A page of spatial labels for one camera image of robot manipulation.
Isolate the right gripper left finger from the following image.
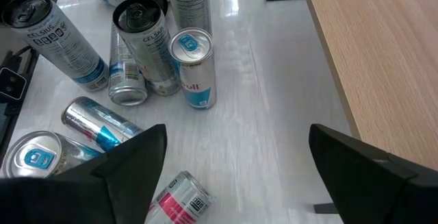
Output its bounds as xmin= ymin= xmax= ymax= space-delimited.
xmin=0 ymin=123 xmax=168 ymax=224

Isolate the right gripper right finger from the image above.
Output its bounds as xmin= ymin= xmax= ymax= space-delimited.
xmin=308 ymin=123 xmax=438 ymax=224

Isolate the white Celsius can pineapple print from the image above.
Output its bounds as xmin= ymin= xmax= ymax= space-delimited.
xmin=163 ymin=0 xmax=214 ymax=37

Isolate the white Celsius can red print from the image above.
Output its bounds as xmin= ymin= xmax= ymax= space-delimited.
xmin=145 ymin=170 xmax=214 ymax=224
xmin=112 ymin=0 xmax=182 ymax=97

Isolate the silver blue Red Bull can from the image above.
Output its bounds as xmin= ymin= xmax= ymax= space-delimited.
xmin=1 ymin=130 xmax=103 ymax=179
xmin=168 ymin=27 xmax=218 ymax=110
xmin=60 ymin=96 xmax=144 ymax=153

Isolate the table-level camera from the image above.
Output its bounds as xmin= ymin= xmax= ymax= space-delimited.
xmin=0 ymin=66 xmax=28 ymax=102

